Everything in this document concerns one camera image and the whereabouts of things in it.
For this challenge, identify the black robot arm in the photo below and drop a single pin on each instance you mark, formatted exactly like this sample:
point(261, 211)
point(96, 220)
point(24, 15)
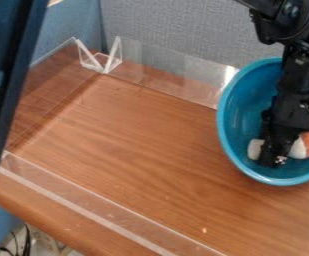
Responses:
point(281, 22)

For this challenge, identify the dark blue foreground post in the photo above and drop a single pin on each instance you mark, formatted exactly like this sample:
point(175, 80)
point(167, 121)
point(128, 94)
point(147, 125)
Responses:
point(20, 22)

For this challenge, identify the blue plastic bowl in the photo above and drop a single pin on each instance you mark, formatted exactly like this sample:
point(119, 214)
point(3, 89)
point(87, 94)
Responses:
point(245, 98)

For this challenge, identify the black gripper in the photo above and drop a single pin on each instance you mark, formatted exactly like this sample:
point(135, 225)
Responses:
point(283, 119)

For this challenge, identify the clear acrylic barrier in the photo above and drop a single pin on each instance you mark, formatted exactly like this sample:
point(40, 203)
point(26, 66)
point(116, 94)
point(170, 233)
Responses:
point(83, 219)
point(181, 75)
point(56, 75)

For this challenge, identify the clear acrylic left barrier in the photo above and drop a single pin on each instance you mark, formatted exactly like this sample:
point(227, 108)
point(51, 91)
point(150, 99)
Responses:
point(56, 75)

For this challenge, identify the clear acrylic back barrier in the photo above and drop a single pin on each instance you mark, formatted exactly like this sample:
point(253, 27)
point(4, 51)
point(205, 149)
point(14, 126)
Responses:
point(181, 75)

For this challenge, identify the clear acrylic front barrier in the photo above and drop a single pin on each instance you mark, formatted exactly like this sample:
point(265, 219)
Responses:
point(83, 219)

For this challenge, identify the white and brown toy mushroom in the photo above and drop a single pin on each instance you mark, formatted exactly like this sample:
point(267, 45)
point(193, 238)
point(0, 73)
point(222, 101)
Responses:
point(298, 152)

